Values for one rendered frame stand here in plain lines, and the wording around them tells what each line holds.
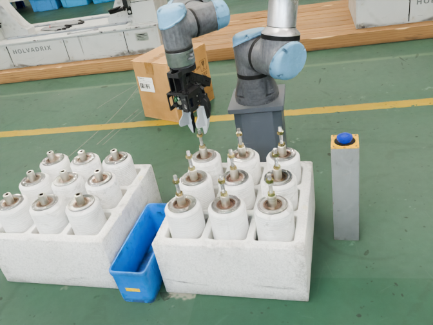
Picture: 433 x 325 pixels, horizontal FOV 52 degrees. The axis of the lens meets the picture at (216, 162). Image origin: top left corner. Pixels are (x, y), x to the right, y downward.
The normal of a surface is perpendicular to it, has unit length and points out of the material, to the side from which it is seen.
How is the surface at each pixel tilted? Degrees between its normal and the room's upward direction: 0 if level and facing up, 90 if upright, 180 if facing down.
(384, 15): 90
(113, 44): 90
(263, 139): 90
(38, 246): 90
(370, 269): 0
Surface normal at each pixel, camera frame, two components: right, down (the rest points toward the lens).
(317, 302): -0.16, -0.84
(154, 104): -0.58, 0.48
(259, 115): -0.16, 0.53
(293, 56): 0.53, 0.47
